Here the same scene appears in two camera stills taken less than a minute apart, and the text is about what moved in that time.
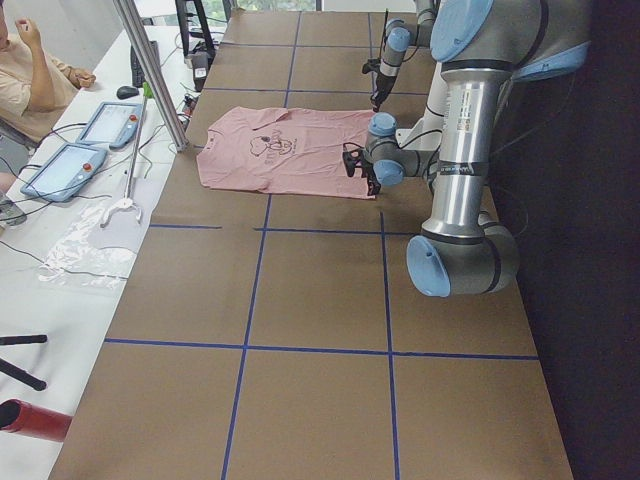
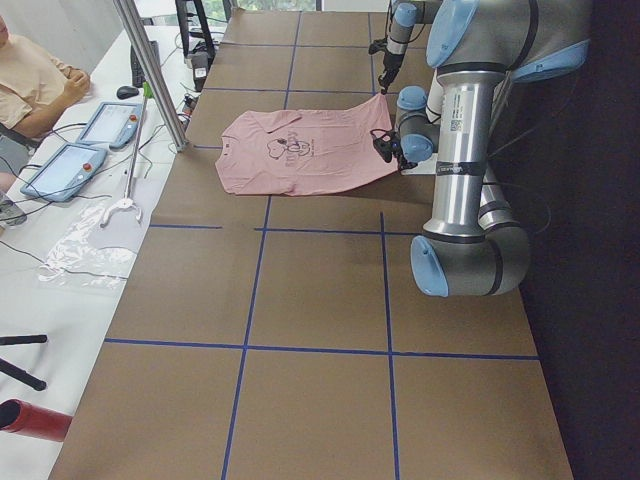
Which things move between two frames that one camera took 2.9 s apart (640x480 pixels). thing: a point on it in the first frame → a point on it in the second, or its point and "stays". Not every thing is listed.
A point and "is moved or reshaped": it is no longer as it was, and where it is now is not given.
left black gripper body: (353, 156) → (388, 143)
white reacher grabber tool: (128, 201) stays
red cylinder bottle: (21, 417) stays
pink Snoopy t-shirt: (285, 150) is moved or reshaped
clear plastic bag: (76, 259) stays
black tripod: (17, 372) stays
